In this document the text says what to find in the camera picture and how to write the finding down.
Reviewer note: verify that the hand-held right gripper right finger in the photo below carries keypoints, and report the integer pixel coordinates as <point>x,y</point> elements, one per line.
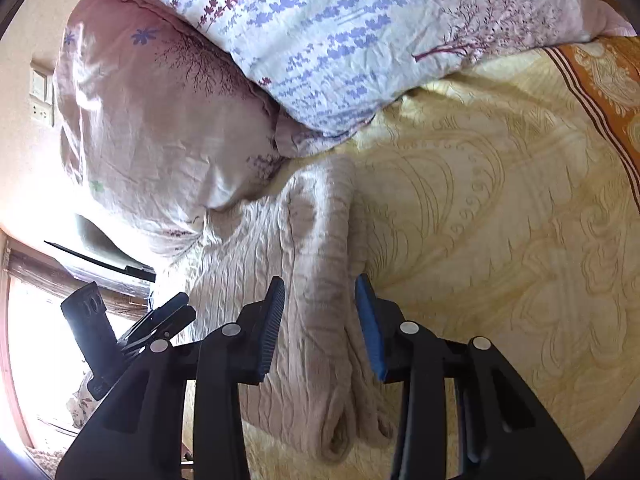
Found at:
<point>370,330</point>

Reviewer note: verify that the beige wall socket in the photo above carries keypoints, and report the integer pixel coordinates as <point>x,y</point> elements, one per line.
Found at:
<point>41,112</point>

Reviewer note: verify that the brown wooden window frame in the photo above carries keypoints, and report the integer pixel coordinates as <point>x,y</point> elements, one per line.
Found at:
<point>50,272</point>

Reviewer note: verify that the pink floral pillow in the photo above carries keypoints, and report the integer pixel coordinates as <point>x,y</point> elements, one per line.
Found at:
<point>150,135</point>

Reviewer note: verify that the beige wall switch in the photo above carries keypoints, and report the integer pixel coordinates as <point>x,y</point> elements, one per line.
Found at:
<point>41,81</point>

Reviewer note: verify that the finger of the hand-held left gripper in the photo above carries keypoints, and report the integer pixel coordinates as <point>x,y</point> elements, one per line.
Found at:
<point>160,332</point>
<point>170,307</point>

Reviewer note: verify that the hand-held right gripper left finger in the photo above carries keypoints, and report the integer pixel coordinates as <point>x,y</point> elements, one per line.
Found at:
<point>270,330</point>

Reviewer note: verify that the dark flat board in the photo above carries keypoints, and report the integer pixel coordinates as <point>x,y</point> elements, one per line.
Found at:
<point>100,255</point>

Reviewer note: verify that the floral printed cloth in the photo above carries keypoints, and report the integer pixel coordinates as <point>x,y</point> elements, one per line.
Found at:
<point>80,407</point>

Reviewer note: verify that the white lavender print pillow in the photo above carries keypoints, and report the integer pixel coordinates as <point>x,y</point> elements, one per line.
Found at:
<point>375,35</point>

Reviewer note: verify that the yellow orange patterned bed sheet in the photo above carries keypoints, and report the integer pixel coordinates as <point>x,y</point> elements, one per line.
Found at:
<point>475,210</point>

